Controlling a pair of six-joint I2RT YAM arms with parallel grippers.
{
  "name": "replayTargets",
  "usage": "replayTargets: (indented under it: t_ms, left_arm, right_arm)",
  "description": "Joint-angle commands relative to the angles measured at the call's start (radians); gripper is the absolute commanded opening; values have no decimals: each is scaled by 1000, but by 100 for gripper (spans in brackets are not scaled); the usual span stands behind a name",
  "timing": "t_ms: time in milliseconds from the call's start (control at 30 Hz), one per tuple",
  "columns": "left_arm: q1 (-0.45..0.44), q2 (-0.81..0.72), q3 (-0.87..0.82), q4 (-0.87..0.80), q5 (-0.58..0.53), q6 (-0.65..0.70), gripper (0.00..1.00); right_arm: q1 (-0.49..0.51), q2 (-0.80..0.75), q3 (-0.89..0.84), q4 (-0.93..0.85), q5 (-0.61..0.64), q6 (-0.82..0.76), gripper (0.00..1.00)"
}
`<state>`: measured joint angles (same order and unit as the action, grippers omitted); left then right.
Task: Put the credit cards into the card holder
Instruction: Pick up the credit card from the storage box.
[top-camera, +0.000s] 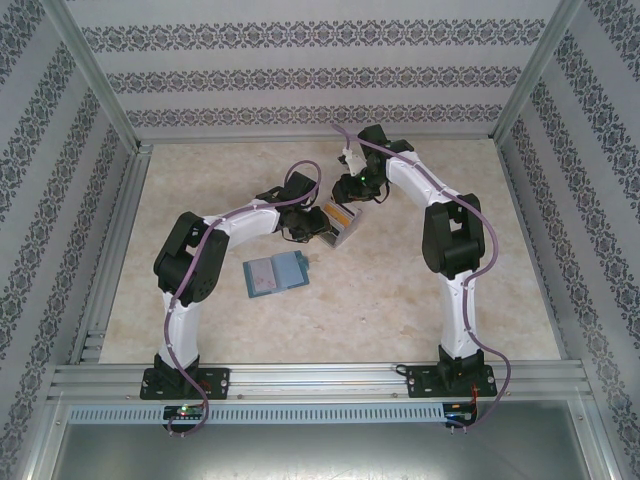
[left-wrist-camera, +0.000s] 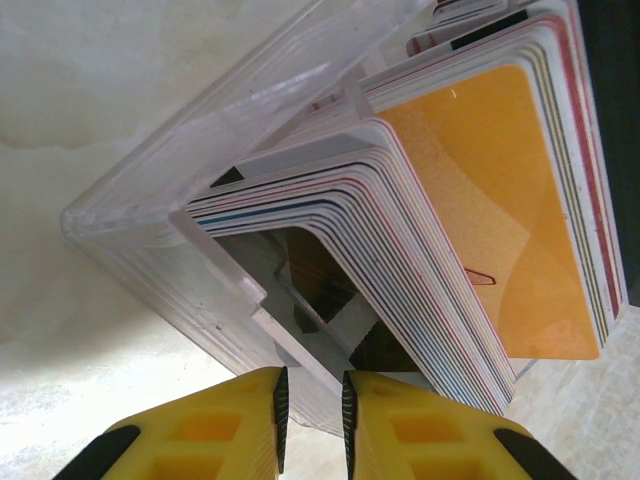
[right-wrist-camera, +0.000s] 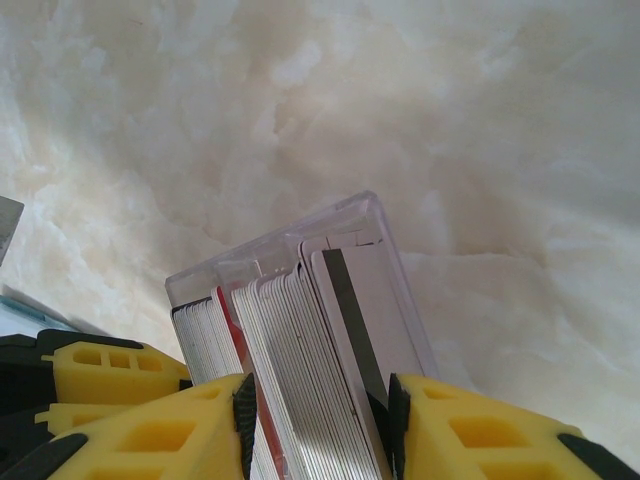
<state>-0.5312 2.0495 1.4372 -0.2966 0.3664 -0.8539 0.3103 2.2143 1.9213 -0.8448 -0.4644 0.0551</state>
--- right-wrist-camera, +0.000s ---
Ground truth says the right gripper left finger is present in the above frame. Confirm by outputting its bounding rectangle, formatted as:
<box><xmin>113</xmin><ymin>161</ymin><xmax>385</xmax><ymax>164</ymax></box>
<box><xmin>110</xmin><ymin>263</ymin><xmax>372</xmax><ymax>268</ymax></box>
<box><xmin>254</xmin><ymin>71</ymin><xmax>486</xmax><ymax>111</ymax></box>
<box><xmin>22</xmin><ymin>372</ymin><xmax>258</xmax><ymax>480</ymax></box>

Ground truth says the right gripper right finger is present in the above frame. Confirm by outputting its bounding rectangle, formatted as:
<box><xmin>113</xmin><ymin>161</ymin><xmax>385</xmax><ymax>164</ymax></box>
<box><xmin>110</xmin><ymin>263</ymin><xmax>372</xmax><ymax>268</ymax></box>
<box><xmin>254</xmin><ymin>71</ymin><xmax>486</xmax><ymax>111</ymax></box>
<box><xmin>386</xmin><ymin>373</ymin><xmax>640</xmax><ymax>480</ymax></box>

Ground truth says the blue leather card holder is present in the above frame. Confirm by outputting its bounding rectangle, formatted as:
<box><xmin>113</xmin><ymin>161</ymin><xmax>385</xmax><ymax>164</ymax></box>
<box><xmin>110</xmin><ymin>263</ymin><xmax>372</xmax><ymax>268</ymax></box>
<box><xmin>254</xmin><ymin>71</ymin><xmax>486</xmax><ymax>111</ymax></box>
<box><xmin>0</xmin><ymin>195</ymin><xmax>76</xmax><ymax>337</ymax></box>

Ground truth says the clear plastic card box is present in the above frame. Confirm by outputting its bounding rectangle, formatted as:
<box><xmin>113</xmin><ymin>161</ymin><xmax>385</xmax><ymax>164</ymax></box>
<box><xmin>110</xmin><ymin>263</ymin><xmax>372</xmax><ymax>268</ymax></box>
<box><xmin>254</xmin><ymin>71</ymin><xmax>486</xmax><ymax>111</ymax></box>
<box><xmin>164</xmin><ymin>189</ymin><xmax>442</xmax><ymax>480</ymax></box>

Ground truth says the white card with black stripe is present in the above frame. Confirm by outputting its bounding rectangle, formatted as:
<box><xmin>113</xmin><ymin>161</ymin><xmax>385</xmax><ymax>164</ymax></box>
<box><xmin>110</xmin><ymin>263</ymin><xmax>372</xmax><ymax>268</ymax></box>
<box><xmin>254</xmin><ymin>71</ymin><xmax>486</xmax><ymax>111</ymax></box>
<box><xmin>308</xmin><ymin>243</ymin><xmax>426</xmax><ymax>480</ymax></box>

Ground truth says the red orange card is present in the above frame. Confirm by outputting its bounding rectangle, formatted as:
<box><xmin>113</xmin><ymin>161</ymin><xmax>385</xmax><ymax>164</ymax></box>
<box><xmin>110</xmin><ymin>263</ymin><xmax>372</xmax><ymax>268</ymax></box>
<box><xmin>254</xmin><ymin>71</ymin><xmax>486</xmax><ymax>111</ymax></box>
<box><xmin>212</xmin><ymin>285</ymin><xmax>291</xmax><ymax>480</ymax></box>

